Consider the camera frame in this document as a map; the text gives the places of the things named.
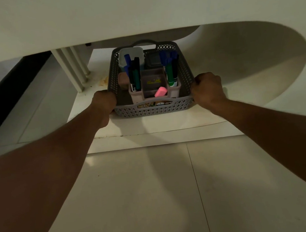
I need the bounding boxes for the person's right hand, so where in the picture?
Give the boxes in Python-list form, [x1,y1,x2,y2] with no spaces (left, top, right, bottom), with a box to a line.
[188,70,231,114]

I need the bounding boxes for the person's left hand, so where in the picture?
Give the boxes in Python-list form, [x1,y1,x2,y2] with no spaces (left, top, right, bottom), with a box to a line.
[89,88,120,130]

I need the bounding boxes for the small pink box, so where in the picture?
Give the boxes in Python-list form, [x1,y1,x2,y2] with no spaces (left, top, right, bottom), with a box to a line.
[118,71,132,91]

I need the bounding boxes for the white marker black cap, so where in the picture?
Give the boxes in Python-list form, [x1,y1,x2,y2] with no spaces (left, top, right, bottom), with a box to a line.
[171,58,180,87]

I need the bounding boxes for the white marker green cap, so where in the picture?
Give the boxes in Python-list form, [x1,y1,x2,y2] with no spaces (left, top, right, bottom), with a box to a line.
[165,63,175,88]

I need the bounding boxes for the pink highlighter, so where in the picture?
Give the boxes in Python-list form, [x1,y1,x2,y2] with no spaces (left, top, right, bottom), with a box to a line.
[153,86,169,98]

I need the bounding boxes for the grey perforated plastic basket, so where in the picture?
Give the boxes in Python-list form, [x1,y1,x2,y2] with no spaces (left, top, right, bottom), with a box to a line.
[103,34,200,121]

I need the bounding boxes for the pink desk organizer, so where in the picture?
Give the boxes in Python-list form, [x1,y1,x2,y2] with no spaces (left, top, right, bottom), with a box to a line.
[126,65,183,105]

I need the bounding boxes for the slim white marker blue cap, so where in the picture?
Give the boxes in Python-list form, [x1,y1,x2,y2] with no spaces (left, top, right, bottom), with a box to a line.
[123,53,133,69]

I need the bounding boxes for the teal box with white lid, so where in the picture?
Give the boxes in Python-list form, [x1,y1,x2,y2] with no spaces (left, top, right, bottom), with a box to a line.
[117,45,146,73]

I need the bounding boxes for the blue-grey plastic box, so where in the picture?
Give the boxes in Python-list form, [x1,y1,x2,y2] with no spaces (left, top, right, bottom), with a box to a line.
[143,50,165,71]

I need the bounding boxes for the person's right forearm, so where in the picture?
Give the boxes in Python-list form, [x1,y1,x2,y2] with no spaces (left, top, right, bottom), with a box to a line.
[211,90,306,214]

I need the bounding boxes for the person's left forearm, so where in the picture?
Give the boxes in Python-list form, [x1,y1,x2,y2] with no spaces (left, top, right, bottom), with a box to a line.
[0,113,119,232]

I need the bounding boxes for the black baseboard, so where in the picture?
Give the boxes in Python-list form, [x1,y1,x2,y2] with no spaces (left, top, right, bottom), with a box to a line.
[0,52,61,149]

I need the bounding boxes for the white table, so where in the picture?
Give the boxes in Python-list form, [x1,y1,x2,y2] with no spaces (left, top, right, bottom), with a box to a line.
[0,0,306,164]

